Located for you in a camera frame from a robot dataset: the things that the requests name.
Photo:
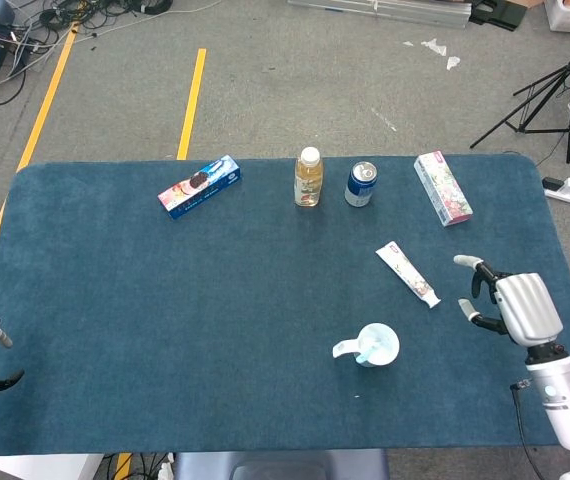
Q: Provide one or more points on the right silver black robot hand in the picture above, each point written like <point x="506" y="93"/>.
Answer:
<point x="525" y="310"/>

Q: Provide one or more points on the floral toothpaste tube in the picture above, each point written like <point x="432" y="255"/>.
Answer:
<point x="405" y="270"/>

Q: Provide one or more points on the light blue toothbrush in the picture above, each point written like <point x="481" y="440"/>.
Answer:
<point x="365" y="355"/>

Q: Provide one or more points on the white floral box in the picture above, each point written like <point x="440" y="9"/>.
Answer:
<point x="445" y="192"/>

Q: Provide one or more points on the yellow drink bottle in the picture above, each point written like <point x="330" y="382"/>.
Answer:
<point x="309" y="185"/>

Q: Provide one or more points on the blue soda can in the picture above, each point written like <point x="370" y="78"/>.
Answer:
<point x="360" y="190"/>

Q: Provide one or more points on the blue table mat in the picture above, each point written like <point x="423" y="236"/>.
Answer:
<point x="165" y="300"/>

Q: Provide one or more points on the white paper scrap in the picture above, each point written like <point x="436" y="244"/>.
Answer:
<point x="453" y="62"/>
<point x="435" y="46"/>

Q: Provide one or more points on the blue cookie box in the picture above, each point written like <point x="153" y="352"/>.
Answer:
<point x="200" y="187"/>

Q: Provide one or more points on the blue grey seat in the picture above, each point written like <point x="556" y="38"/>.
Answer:
<point x="280" y="465"/>

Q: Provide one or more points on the aluminium profile stack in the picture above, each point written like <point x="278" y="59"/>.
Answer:
<point x="415" y="12"/>

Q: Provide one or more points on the black metal bracket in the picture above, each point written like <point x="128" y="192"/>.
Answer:
<point x="500" y="15"/>

